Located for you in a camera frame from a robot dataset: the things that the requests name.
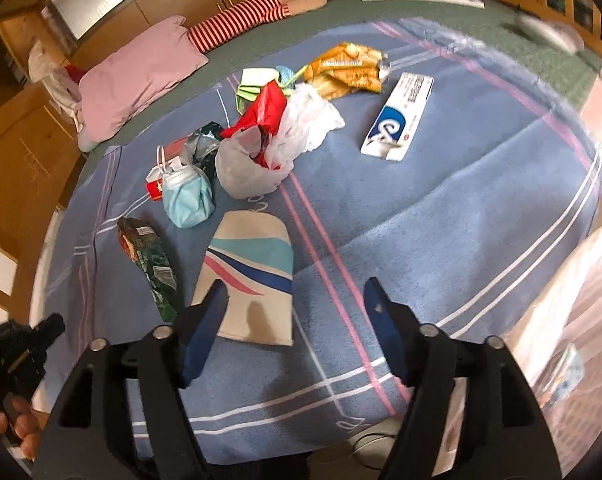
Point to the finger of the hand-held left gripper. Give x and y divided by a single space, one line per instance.
51 329

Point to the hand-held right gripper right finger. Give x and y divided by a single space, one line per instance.
381 331

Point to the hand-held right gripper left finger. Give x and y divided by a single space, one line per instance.
203 331

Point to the yellow snack bag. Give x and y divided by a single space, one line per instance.
338 72

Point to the person's left hand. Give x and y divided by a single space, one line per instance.
23 422

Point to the white paper bag teal stripes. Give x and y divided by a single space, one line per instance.
251 260

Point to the green snack wrapper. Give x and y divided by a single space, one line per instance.
148 260

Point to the grey slipper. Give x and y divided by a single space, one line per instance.
373 442

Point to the blue striped blanket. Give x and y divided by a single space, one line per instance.
431 210

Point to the blue face mask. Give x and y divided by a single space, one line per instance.
186 200

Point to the red cardboard box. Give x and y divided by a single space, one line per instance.
156 189

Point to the crumpled silver dark wrapper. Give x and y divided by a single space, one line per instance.
203 147

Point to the translucent pink plastic bag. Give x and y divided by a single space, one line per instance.
576 320

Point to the white blue toothpaste box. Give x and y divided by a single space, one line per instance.
396 120

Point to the white plastic bag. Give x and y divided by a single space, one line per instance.
308 120

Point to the red plastic bag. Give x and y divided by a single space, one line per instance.
261 110

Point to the pile of clothes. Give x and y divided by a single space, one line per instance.
56 85

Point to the green paper pack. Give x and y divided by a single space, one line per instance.
251 85

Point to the pink pillow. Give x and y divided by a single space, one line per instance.
136 80

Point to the red white striped plush doll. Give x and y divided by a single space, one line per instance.
241 19

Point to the green bed sheet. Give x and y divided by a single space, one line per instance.
441 16

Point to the white blurred object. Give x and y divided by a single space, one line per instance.
548 32

